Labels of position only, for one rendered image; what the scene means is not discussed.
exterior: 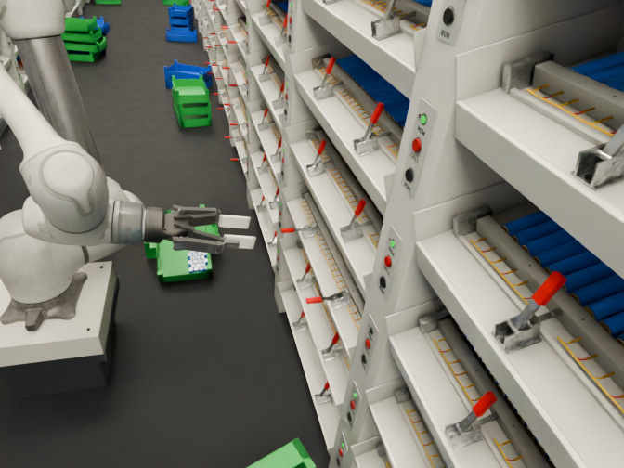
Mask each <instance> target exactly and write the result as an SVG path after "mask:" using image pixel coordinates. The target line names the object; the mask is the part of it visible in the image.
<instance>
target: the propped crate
mask: <svg viewBox="0 0 624 468"><path fill-rule="evenodd" d="M194 228H195V229H197V230H200V231H203V232H207V233H208V231H207V226H200V227H194ZM173 247H174V244H173V242H172V241H169V240H162V242H161V243H156V253H157V275H158V279H159V282H160V283H165V282H174V281H182V280H197V279H206V278H211V277H212V263H211V255H210V254H209V253H207V260H208V265H206V270H207V271H204V272H196V273H189V260H188V253H189V251H188V250H181V251H175V250H174V249H173Z"/></svg>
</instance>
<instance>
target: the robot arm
mask: <svg viewBox="0 0 624 468"><path fill-rule="evenodd" d="M75 4H76V0H0V27H1V28H2V29H3V31H4V32H5V34H6V35H7V36H8V37H9V38H10V39H14V42H15V45H16V47H17V49H18V52H19V56H20V59H21V62H22V64H23V67H24V70H25V72H26V74H27V77H28V80H29V82H30V85H31V88H32V91H33V94H34V97H35V100H36V102H37V105H38V108H39V110H40V111H39V110H38V109H37V108H36V107H35V106H34V105H33V104H32V102H31V101H30V100H29V99H28V98H27V97H26V95H25V94H24V93H23V92H22V91H21V89H20V88H19V87H18V86H17V85H16V83H15V82H14V81H13V80H12V79H11V77H10V76H9V75H8V73H7V71H6V70H5V68H4V66H3V64H2V63H1V61H0V116H1V117H2V118H3V119H4V120H5V121H6V123H7V124H8V125H9V127H10V128H11V130H12V131H13V133H14V135H15V136H16V138H17V140H18V141H19V143H20V145H21V148H22V150H23V153H24V160H23V161H22V163H21V164H20V166H19V170H20V172H21V174H22V176H23V179H24V181H25V183H26V185H27V188H28V190H29V191H30V194H31V196H30V197H29V198H27V199H26V201H25V203H24V204H23V208H22V210H17V211H14V212H11V213H9V214H6V215H5V216H3V217H2V218H1V219H0V279H1V281H2V282H3V283H4V285H5V287H6V289H7V291H8V293H9V295H10V298H11V300H10V303H9V305H8V307H7V309H6V311H5V312H4V313H3V314H2V316H1V317H0V321H1V323H2V324H3V325H8V324H12V323H15V322H23V321H26V323H25V329H26V331H28V332H35V331H36V330H37V329H38V327H39V326H40V324H41V323H42V322H43V320H48V319H64V320H70V319H73V318H74V317H75V316H76V312H75V308H76V305H77V302H78V299H79V296H80V293H81V290H82V288H83V285H84V283H85V281H86V280H87V275H86V273H85V272H77V271H78V270H79V269H80V268H81V267H82V266H83V265H85V264H88V263H90V262H93V261H96V260H98V259H100V258H103V257H105V256H107V255H109V254H112V253H114V252H116V251H118V250H120V249H122V248H123V247H125V246H126V245H139V244H140V240H144V242H152V243H161V242H162V241H163V240H168V241H172V242H173V244H174V247H173V249H174V250H175V251H181V250H188V251H194V252H202V253H209V254H221V253H222V252H223V248H246V249H253V248H254V243H255V240H256V237H250V236H238V235H224V237H220V236H217V235H214V234H210V233H207V232H203V231H200V230H197V229H195V228H194V227H200V226H207V225H213V224H218V226H219V227H226V228H248V226H249V223H250V220H251V218H250V217H246V216H235V215H225V214H221V211H220V210H217V211H216V209H215V208H204V207H182V206H178V205H173V210H172V213H165V212H164V209H163V208H157V207H148V208H145V206H144V204H143V203H142V201H141V200H140V199H139V198H138V197H137V196H136V195H134V194H133V193H131V192H129V191H126V190H122V189H121V187H120V185H119V184H118V183H117V182H115V181H114V180H112V179H110V178H109V177H106V175H105V172H104V168H103V165H102V162H101V160H100V157H99V154H98V149H97V145H96V142H95V139H94V137H93V134H92V131H91V128H90V125H89V122H88V119H87V116H86V113H85V108H84V105H83V102H82V98H81V95H80V92H79V88H78V85H77V83H76V80H75V77H74V74H73V71H72V65H71V63H70V60H69V57H68V54H67V51H66V48H65V45H64V42H63V39H62V38H61V34H64V31H65V18H66V13H69V12H71V11H72V9H73V8H74V6H75ZM75 272H77V273H75Z"/></svg>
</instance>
